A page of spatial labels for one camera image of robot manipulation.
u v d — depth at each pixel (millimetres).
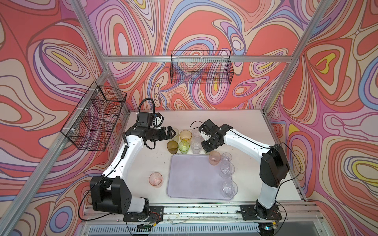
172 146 957
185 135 974
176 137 927
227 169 866
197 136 1019
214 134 634
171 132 732
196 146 965
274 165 473
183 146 959
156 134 704
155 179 842
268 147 500
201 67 963
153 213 731
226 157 875
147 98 658
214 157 907
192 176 882
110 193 402
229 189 803
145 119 631
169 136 719
